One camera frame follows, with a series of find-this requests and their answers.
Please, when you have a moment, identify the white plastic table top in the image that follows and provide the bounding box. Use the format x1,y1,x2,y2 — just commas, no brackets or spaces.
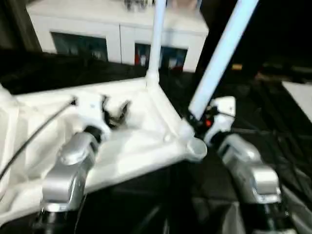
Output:
0,77,209,228

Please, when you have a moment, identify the black mat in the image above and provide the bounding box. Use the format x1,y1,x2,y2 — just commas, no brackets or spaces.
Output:
0,46,312,234

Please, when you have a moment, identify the white sideboard with glass doors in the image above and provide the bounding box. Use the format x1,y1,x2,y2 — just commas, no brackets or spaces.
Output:
26,0,210,74

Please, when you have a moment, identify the black cabinet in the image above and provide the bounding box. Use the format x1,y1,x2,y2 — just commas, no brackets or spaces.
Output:
197,0,312,74

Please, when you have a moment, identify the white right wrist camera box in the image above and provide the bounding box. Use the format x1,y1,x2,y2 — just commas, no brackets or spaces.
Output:
203,96,237,148

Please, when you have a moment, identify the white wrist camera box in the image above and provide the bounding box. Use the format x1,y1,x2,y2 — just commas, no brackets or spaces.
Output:
203,96,237,148
72,93,111,135

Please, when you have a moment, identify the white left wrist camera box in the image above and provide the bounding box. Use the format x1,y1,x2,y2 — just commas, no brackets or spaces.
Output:
72,93,111,135

